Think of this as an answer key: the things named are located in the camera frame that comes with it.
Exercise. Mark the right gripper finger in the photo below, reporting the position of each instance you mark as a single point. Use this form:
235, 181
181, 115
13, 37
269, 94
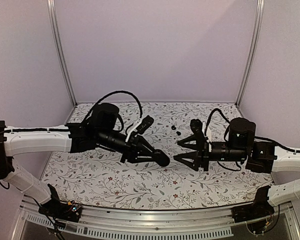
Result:
190, 159
189, 142

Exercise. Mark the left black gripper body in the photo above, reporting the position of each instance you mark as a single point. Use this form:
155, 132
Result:
130, 148

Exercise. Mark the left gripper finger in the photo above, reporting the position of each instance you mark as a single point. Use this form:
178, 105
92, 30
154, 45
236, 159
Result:
146, 149
160, 159

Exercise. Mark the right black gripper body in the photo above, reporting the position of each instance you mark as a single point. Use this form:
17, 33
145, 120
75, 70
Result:
203, 154

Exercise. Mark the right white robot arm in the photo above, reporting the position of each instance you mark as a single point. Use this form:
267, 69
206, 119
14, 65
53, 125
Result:
260, 155

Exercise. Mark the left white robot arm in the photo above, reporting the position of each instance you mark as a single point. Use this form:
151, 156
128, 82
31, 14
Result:
96, 130

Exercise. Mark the floral patterned table mat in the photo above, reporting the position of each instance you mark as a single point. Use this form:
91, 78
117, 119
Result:
97, 177

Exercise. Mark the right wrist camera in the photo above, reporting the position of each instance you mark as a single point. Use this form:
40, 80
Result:
200, 131

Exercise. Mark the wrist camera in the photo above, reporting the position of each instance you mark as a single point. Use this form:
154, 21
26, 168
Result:
140, 126
200, 131

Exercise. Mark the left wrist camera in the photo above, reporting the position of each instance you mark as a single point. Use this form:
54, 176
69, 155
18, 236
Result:
140, 126

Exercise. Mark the front aluminium rail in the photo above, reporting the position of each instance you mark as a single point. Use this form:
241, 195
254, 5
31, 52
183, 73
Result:
102, 223

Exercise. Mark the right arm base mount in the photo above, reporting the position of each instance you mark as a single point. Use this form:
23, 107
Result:
258, 215

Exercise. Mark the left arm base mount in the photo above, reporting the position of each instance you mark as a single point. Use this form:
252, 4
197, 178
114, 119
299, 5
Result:
69, 211

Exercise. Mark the right aluminium frame post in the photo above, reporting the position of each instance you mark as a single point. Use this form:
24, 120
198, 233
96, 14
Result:
260, 4

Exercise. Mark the aluminium frame post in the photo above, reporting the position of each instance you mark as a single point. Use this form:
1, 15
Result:
260, 4
51, 7

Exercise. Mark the left aluminium frame post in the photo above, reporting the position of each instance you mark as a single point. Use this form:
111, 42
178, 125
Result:
51, 7

